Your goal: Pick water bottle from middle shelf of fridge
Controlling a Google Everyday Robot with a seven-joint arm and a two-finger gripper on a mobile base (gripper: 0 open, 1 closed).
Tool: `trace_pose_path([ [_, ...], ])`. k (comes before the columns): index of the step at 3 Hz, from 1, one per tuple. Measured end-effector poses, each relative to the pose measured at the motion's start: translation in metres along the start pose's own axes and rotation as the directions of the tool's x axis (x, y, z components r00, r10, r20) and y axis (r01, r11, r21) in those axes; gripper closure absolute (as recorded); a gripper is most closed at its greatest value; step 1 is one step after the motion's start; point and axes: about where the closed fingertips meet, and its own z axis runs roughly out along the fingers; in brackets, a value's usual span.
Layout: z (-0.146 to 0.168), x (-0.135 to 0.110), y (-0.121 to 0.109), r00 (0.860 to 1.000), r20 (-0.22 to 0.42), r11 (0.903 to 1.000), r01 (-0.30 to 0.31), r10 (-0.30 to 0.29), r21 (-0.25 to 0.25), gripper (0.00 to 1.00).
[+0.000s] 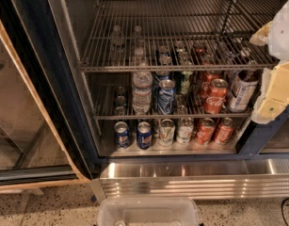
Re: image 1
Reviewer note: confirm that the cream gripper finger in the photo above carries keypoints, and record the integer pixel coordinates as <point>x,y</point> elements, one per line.
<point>274,97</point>
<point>262,36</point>

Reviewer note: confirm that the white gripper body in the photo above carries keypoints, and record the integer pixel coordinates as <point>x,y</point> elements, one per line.
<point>284,35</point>

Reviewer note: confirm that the white labelled coffee bottle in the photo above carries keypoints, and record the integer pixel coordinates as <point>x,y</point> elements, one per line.
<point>243,86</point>

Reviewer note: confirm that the green soda can middle shelf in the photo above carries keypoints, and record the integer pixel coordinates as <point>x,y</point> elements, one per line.
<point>184,81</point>

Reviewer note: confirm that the blue Pepsi can middle shelf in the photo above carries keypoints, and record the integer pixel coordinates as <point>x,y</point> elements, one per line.
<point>165,96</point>

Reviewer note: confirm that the rear middle water bottle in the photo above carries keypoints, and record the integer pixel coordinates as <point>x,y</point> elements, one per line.
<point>138,38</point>

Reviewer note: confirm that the front clear water bottle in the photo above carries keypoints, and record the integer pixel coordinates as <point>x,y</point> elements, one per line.
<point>141,83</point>

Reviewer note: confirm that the stainless fridge base grille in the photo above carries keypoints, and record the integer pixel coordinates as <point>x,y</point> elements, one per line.
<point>203,180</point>

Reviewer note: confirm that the rear left water bottle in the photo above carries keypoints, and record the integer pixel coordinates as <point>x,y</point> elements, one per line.
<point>117,39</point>

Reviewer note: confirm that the glass fridge door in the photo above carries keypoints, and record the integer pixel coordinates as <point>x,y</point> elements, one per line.
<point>45,139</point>

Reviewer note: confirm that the rear red Coca-Cola can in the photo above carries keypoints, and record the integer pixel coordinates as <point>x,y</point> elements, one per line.
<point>207,76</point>

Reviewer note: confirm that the red coca-cola can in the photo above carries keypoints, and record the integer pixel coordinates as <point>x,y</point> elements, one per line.
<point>207,76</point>
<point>215,97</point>

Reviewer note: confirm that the front red Coca-Cola can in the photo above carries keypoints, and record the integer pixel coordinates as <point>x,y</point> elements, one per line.
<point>215,97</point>

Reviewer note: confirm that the right red can bottom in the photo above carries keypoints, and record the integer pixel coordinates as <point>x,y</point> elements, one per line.
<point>224,131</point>

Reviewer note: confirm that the left red can bottom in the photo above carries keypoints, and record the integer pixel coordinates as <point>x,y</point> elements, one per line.
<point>205,130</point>

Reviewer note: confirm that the right white-green can bottom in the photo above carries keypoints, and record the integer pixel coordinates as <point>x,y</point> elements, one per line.
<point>184,131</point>

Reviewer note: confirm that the white-green can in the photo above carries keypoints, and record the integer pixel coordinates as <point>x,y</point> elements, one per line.
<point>166,132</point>
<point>184,131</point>

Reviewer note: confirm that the left white-green can bottom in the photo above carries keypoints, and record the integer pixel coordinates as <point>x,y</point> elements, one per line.
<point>166,132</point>

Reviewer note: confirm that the right Pepsi can bottom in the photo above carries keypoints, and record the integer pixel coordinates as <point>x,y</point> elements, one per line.
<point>144,135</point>

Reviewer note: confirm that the pepsi can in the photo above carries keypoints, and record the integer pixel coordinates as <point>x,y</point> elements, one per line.
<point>144,135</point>
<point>122,135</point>

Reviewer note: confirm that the left Pepsi can bottom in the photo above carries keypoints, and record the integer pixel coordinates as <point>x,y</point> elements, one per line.
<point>122,135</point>

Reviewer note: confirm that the clear plastic bin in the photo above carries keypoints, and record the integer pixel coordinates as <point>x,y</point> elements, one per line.
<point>151,211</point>

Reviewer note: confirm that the dark blue fridge frame post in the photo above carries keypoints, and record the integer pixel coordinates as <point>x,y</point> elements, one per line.
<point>256,135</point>

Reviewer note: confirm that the middle wire fridge shelf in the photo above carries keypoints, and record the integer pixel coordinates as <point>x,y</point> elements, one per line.
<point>109,106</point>

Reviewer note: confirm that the wire fridge shelf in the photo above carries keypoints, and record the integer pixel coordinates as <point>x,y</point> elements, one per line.
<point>109,106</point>
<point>223,26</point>

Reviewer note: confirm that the upper wire fridge shelf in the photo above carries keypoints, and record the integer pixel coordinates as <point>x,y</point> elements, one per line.
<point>223,26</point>

